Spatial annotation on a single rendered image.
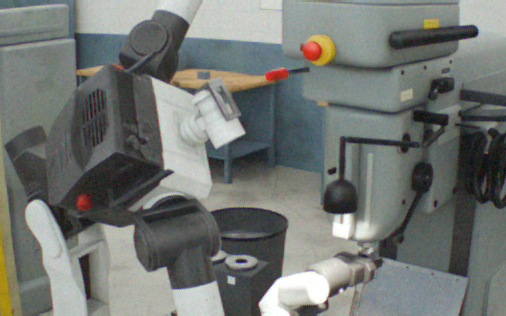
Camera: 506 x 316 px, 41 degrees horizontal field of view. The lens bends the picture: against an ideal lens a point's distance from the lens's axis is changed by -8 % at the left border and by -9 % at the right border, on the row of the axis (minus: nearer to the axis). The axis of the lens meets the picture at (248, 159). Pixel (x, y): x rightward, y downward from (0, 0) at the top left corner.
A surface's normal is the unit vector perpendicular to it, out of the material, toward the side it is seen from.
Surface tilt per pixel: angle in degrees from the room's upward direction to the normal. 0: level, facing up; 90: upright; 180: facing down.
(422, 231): 90
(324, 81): 90
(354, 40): 90
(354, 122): 90
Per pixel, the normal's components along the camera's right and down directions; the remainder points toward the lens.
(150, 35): -0.04, -0.25
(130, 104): 0.75, -0.42
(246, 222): -0.10, 0.20
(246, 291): -0.46, 0.23
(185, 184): 0.69, 0.27
